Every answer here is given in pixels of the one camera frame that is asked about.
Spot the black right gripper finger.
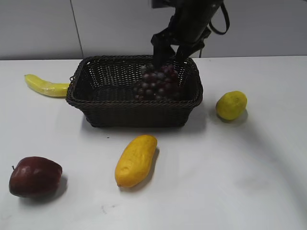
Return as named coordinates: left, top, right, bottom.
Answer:
left=153, top=41, right=176, bottom=68

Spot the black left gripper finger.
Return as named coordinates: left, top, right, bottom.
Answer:
left=175, top=45, right=201, bottom=63

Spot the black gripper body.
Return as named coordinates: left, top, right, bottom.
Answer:
left=151, top=0, right=224, bottom=50

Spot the purple grape bunch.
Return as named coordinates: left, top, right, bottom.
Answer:
left=133, top=65, right=180, bottom=101

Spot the dark woven basket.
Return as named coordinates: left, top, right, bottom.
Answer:
left=66, top=55, right=203, bottom=128

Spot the yellow lemon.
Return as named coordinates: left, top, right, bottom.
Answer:
left=215, top=91, right=248, bottom=121

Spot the orange-yellow mango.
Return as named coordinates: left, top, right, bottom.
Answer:
left=115, top=135, right=157, bottom=188

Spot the yellow banana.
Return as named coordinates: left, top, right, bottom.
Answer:
left=24, top=74, right=70, bottom=97

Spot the red apple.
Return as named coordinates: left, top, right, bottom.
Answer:
left=9, top=156, right=63, bottom=198

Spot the black cable loop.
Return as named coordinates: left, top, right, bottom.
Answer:
left=209, top=1, right=230, bottom=35

